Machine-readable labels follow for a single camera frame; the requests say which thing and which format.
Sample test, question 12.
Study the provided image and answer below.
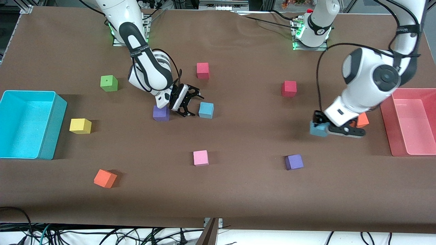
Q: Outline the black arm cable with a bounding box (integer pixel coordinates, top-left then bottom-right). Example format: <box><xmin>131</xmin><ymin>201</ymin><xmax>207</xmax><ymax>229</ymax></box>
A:
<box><xmin>316</xmin><ymin>0</ymin><xmax>423</xmax><ymax>114</ymax></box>
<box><xmin>170</xmin><ymin>57</ymin><xmax>183</xmax><ymax>89</ymax></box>

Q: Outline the cyan plastic bin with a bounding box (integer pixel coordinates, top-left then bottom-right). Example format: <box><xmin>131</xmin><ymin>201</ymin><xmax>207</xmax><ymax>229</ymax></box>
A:
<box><xmin>0</xmin><ymin>90</ymin><xmax>67</xmax><ymax>160</ymax></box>

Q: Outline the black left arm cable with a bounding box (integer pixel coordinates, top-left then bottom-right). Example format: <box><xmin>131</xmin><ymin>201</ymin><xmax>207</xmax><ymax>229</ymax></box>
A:
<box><xmin>316</xmin><ymin>0</ymin><xmax>423</xmax><ymax>114</ymax></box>

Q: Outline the pink foam cube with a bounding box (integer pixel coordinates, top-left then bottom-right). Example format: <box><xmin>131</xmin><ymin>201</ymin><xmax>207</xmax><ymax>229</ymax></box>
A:
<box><xmin>193</xmin><ymin>150</ymin><xmax>209</xmax><ymax>166</ymax></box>

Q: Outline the green foam cube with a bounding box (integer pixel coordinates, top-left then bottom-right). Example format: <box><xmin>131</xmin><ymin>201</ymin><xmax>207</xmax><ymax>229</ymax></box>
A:
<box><xmin>100</xmin><ymin>75</ymin><xmax>118</xmax><ymax>92</ymax></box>

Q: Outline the purple foam cube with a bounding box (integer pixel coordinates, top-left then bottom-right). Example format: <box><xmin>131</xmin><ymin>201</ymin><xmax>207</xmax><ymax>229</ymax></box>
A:
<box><xmin>285</xmin><ymin>154</ymin><xmax>304</xmax><ymax>170</ymax></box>
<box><xmin>153</xmin><ymin>105</ymin><xmax>170</xmax><ymax>122</ymax></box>

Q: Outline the orange foam cube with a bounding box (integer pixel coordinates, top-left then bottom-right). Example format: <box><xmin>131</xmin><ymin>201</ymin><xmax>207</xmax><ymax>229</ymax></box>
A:
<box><xmin>94</xmin><ymin>169</ymin><xmax>118</xmax><ymax>189</ymax></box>
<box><xmin>356</xmin><ymin>112</ymin><xmax>370</xmax><ymax>128</ymax></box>

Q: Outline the pink plastic bin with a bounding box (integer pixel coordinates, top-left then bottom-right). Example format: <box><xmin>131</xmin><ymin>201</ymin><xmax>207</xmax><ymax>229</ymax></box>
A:
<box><xmin>380</xmin><ymin>88</ymin><xmax>436</xmax><ymax>157</ymax></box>

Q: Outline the yellow foam cube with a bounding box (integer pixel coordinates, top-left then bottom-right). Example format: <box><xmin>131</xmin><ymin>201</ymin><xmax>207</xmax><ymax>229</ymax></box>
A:
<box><xmin>69</xmin><ymin>118</ymin><xmax>92</xmax><ymax>134</ymax></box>

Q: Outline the brown paper table cover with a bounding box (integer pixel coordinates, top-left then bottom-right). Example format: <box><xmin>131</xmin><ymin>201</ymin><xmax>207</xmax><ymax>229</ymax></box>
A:
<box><xmin>0</xmin><ymin>7</ymin><xmax>436</xmax><ymax>233</ymax></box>

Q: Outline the dark brown beam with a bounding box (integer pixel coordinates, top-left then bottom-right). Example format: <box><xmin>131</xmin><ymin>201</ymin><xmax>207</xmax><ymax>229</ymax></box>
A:
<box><xmin>196</xmin><ymin>218</ymin><xmax>218</xmax><ymax>245</ymax></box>

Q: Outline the black looped floor cable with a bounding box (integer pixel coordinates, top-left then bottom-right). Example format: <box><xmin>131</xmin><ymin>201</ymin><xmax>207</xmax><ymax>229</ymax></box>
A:
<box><xmin>0</xmin><ymin>207</ymin><xmax>33</xmax><ymax>245</ymax></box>

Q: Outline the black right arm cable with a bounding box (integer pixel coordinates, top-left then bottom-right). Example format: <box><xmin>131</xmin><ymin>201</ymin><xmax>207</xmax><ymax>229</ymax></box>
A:
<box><xmin>170</xmin><ymin>57</ymin><xmax>183</xmax><ymax>89</ymax></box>

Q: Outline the orange background clutter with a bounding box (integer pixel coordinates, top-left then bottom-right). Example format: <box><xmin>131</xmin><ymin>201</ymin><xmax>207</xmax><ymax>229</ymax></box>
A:
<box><xmin>281</xmin><ymin>0</ymin><xmax>309</xmax><ymax>9</ymax></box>

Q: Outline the light blue foam cube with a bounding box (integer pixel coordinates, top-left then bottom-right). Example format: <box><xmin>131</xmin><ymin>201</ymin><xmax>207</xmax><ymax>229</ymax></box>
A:
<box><xmin>309</xmin><ymin>121</ymin><xmax>329</xmax><ymax>137</ymax></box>
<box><xmin>199</xmin><ymin>102</ymin><xmax>214</xmax><ymax>119</ymax></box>

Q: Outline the grey equipment box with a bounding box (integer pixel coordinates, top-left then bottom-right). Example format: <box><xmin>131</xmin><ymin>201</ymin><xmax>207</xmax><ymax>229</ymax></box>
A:
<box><xmin>199</xmin><ymin>0</ymin><xmax>249</xmax><ymax>11</ymax></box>

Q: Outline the black cable on table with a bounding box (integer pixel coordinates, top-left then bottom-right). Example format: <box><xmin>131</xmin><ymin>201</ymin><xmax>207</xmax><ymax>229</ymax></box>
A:
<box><xmin>232</xmin><ymin>12</ymin><xmax>297</xmax><ymax>28</ymax></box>
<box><xmin>271</xmin><ymin>10</ymin><xmax>301</xmax><ymax>21</ymax></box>

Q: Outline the black tangled floor cable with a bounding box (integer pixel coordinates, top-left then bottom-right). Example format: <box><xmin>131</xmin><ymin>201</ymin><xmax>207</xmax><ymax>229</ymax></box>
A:
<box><xmin>48</xmin><ymin>226</ymin><xmax>205</xmax><ymax>245</ymax></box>

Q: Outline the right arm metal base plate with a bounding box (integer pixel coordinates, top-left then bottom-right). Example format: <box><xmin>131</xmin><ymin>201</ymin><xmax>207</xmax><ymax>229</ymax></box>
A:
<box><xmin>112</xmin><ymin>15</ymin><xmax>152</xmax><ymax>47</ymax></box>

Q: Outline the teal floor cable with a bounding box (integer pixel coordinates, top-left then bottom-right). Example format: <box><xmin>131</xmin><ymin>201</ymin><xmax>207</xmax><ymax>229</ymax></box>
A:
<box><xmin>38</xmin><ymin>224</ymin><xmax>52</xmax><ymax>245</ymax></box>

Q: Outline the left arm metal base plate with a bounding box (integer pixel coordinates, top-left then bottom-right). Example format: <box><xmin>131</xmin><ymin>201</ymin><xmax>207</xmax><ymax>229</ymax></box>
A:
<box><xmin>291</xmin><ymin>19</ymin><xmax>329</xmax><ymax>51</ymax></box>

